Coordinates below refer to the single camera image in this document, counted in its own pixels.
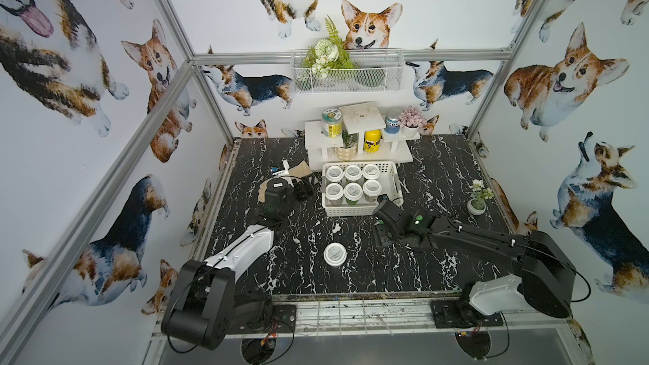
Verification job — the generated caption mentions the yogurt cup back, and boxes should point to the yogurt cup back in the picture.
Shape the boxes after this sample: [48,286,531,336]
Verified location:
[324,182,344,206]
[344,164,363,183]
[362,163,381,180]
[324,166,345,184]

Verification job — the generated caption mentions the yogurt cup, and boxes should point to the yogurt cup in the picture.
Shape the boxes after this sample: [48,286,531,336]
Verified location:
[362,163,381,180]
[324,243,347,267]
[324,182,344,206]
[363,179,383,203]
[324,166,345,184]
[344,182,363,205]
[344,164,363,183]

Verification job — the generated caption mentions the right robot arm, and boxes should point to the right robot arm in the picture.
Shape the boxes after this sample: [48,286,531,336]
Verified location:
[373,195,580,319]

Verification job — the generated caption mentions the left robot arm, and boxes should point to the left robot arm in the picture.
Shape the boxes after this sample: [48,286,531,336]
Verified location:
[161,174,318,353]

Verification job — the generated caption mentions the white plastic basket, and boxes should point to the white plastic basket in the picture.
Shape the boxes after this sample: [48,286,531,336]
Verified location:
[321,162,403,217]

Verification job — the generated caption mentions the woven pot green plant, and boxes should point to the woven pot green plant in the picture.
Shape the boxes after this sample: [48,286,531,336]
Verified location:
[336,129,358,162]

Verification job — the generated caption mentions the green yellow tin can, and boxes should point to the green yellow tin can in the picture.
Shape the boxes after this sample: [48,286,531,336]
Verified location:
[321,108,342,138]

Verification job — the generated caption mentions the white tiered shelf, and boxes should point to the white tiered shelf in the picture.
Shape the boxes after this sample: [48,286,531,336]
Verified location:
[305,102,420,171]

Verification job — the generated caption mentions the yellow jar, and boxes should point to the yellow jar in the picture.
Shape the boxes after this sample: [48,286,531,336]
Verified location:
[363,129,382,153]

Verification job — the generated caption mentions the small white flower pot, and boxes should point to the small white flower pot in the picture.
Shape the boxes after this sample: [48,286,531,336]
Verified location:
[467,179,495,216]

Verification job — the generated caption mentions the blue white can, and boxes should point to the blue white can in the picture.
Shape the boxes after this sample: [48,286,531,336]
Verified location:
[385,108,401,135]

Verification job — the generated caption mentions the pink flower pot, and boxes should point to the pink flower pot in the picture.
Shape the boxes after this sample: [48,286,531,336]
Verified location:
[399,106,427,138]

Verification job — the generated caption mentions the green fern white flowers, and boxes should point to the green fern white flowers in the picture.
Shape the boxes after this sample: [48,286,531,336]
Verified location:
[302,15,357,79]

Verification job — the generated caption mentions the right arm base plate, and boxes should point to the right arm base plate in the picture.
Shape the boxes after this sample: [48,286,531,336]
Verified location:
[430,299,505,329]

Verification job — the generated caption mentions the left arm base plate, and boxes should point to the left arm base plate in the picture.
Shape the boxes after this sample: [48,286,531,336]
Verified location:
[227,302,297,335]

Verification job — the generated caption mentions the white wire wall basket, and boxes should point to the white wire wall basket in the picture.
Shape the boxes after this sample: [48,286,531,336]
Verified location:
[291,49,405,93]

